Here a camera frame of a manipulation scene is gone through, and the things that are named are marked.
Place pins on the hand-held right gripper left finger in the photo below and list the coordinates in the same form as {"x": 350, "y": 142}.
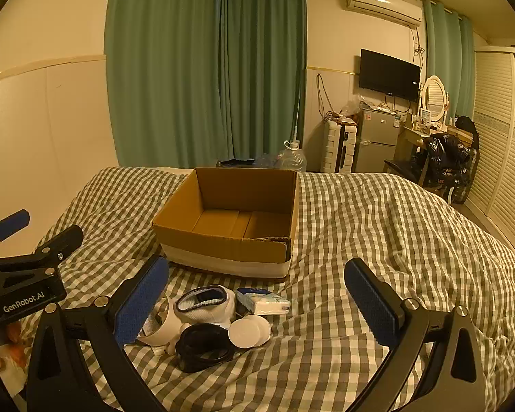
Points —
{"x": 141, "y": 304}

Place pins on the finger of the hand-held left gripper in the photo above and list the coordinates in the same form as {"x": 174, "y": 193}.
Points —
{"x": 60, "y": 242}
{"x": 10, "y": 225}

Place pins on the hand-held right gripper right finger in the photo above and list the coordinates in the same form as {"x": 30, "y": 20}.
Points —
{"x": 371, "y": 304}

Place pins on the white tape roll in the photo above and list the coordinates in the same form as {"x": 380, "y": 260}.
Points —
{"x": 165, "y": 324}

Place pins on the white grey-rimmed sock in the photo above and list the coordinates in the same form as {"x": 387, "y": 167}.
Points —
{"x": 210, "y": 311}

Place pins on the brown cardboard box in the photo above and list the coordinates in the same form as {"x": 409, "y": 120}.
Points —
{"x": 223, "y": 253}

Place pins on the blue and white tissue pack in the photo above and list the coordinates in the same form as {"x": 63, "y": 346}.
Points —
{"x": 268, "y": 304}

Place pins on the white round jar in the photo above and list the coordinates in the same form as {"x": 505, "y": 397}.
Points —
{"x": 249, "y": 332}

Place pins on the printed paper packet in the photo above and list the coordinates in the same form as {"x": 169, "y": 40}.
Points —
{"x": 10, "y": 369}

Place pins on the checked bed sheet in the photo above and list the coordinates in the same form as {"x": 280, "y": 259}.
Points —
{"x": 369, "y": 223}

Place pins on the dark stool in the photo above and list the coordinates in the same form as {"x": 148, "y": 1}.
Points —
{"x": 401, "y": 167}

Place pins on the white ribbed suitcase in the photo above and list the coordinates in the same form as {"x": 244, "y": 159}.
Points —
{"x": 337, "y": 148}

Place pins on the grey small fridge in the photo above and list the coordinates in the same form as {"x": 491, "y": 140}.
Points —
{"x": 375, "y": 141}

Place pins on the clear large water bottle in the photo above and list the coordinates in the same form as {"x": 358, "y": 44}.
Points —
{"x": 292, "y": 158}

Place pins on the dark cloth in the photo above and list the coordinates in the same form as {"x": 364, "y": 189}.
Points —
{"x": 236, "y": 163}

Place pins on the cream dressing table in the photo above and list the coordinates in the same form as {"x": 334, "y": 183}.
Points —
{"x": 412, "y": 135}

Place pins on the clear plastic bag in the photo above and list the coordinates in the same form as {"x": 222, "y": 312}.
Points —
{"x": 267, "y": 161}

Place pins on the crumpled plastic bag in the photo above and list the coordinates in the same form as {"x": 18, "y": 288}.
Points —
{"x": 351, "y": 109}

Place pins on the wide green curtain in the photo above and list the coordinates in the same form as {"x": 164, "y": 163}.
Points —
{"x": 261, "y": 73}
{"x": 163, "y": 73}

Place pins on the white louvred wardrobe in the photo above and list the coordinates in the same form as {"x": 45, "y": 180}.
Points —
{"x": 504, "y": 137}

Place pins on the oval white-framed mirror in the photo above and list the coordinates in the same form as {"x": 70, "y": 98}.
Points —
{"x": 433, "y": 94}

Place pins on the narrow green curtain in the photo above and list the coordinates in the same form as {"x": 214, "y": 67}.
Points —
{"x": 448, "y": 64}

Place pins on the white air conditioner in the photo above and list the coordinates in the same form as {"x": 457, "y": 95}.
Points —
{"x": 384, "y": 4}

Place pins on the black wall television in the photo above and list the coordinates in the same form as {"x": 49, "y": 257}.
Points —
{"x": 388, "y": 75}

